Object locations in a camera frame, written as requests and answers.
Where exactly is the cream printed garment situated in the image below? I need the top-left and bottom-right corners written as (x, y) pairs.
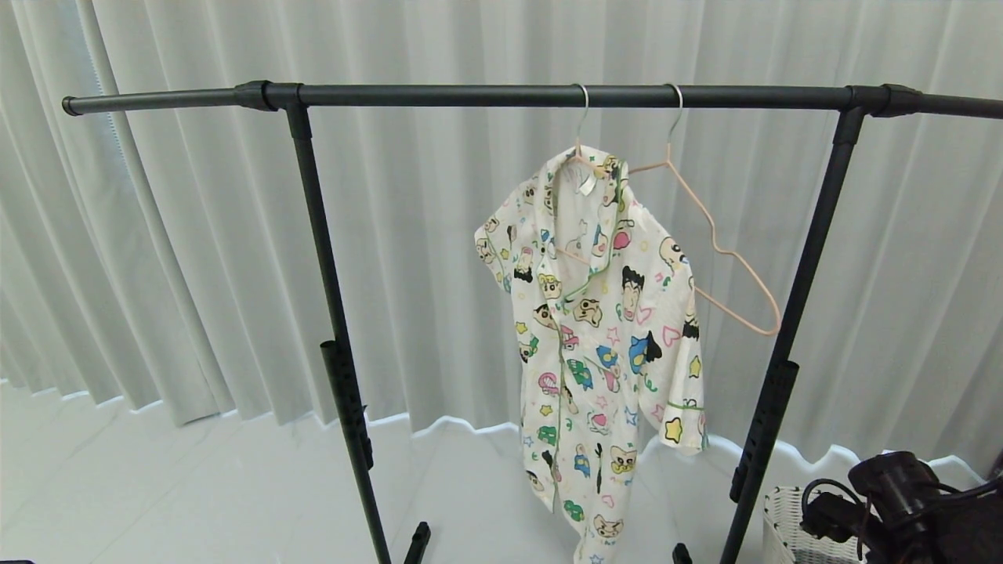
top-left (474, 145), bottom-right (708, 564)

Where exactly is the pink clothes hanger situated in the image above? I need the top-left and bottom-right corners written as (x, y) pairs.
top-left (560, 84), bottom-right (608, 179)
top-left (629, 84), bottom-right (783, 338)

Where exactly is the black clothes rack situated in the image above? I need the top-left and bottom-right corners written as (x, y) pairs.
top-left (61, 80), bottom-right (1003, 564)

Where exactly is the white laundry basket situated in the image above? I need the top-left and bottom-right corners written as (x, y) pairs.
top-left (762, 486), bottom-right (863, 564)

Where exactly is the white curtain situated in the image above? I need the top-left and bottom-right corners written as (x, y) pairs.
top-left (0, 0), bottom-right (1003, 475)

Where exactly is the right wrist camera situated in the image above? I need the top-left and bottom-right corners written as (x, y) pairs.
top-left (799, 478), bottom-right (871, 545)

